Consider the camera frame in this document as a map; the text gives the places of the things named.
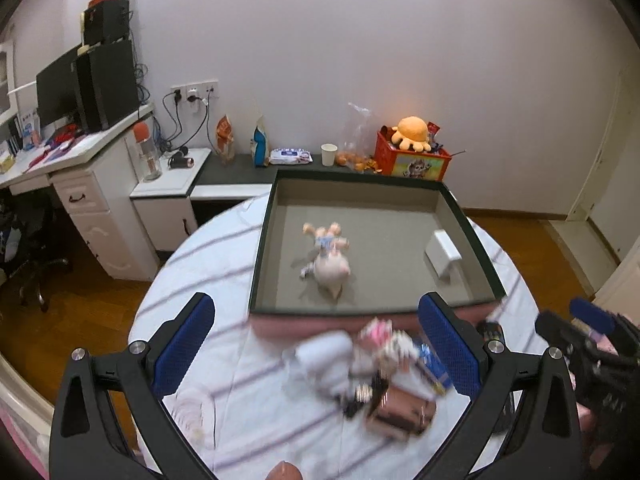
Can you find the black computer tower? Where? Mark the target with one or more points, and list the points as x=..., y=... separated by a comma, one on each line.
x=107, y=85

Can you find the pink block keyboard toy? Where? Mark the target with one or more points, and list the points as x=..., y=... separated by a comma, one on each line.
x=392, y=347

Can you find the blue white snack bag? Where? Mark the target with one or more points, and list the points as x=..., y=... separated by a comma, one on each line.
x=260, y=145

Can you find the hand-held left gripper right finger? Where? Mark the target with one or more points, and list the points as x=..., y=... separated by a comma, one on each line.
x=450, y=345

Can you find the red printed toy box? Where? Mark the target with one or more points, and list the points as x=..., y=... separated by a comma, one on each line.
x=417, y=167

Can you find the white wall socket strip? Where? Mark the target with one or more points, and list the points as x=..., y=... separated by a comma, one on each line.
x=195, y=90

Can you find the white charger cube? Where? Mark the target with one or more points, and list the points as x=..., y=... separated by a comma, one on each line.
x=442, y=255

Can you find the white paper cup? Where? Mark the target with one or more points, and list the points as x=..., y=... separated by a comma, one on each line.
x=329, y=155

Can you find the black computer monitor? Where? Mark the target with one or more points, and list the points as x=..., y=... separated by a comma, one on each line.
x=55, y=92

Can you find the white door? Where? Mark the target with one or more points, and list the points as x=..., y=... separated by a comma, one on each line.
x=610, y=160

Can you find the clear bottle orange cap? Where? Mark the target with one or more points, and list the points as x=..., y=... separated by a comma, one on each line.
x=146, y=152

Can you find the black hair dryer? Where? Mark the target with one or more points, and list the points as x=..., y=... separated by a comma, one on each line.
x=181, y=161

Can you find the pink pig toy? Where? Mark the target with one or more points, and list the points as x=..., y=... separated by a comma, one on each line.
x=330, y=267

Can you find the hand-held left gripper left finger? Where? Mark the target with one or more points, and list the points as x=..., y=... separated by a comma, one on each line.
x=185, y=345

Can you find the white glass door cabinet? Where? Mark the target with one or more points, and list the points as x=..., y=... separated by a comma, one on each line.
x=5, y=85

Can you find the pile of oranges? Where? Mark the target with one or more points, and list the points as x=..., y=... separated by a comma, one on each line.
x=357, y=162

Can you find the scattered papers and booklets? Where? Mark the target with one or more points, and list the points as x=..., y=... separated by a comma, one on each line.
x=55, y=147

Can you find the orange octopus plush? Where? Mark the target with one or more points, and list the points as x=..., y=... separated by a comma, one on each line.
x=411, y=130

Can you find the pink storage box dark rim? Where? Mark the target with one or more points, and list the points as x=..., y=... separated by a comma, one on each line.
x=385, y=220

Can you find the black office chair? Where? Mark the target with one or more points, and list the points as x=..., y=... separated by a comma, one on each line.
x=40, y=270

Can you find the wet wipes packet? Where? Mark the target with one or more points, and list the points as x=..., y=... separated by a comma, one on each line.
x=291, y=156

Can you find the white desk with drawers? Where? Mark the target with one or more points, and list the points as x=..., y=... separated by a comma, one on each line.
x=100, y=210

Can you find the white nightstand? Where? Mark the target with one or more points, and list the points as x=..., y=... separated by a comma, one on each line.
x=160, y=210

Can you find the small blue box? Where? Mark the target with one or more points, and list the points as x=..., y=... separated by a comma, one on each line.
x=434, y=371

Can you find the orange snack bag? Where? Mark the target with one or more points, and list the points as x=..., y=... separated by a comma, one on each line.
x=225, y=137

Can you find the clear plastic bag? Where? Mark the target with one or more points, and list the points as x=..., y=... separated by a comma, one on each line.
x=361, y=127

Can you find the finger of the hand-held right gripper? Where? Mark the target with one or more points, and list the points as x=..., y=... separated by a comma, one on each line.
x=560, y=332
x=592, y=315

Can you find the white plug adapter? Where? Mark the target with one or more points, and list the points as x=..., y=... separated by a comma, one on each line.
x=320, y=357

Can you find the dark top low bench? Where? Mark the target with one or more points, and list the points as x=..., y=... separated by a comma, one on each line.
x=230, y=172

